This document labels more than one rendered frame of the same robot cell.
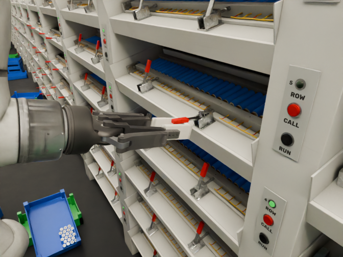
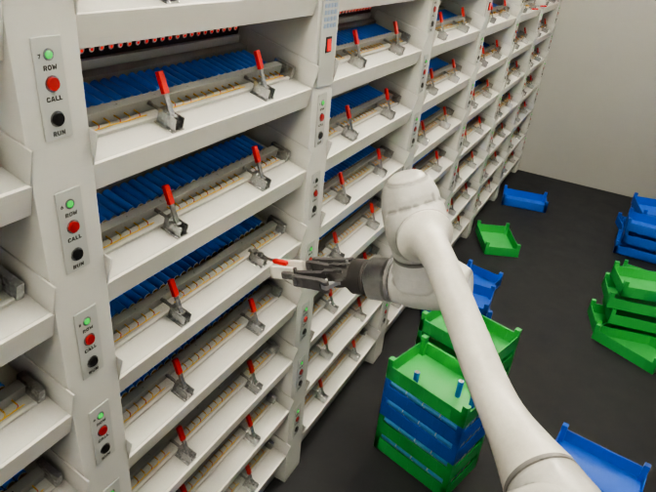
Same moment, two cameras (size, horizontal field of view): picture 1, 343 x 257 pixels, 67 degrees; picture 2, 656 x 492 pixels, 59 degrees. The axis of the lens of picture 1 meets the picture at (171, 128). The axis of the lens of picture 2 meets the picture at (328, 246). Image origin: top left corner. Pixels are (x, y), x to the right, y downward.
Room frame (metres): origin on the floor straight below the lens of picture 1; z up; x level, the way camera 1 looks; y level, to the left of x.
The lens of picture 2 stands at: (0.95, 0.98, 1.59)
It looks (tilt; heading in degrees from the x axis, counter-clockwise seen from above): 29 degrees down; 238
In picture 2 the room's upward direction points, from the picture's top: 6 degrees clockwise
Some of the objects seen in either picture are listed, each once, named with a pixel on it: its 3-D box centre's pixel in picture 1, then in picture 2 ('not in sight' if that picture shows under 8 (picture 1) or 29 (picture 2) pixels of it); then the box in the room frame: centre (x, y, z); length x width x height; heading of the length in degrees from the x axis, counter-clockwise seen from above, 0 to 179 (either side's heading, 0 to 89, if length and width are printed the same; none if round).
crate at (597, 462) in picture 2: not in sight; (595, 468); (-0.64, 0.30, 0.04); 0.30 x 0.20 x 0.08; 115
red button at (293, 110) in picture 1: (294, 109); not in sight; (0.30, -0.16, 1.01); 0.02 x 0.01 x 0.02; 33
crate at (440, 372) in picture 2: not in sight; (442, 378); (-0.15, -0.03, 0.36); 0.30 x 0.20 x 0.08; 107
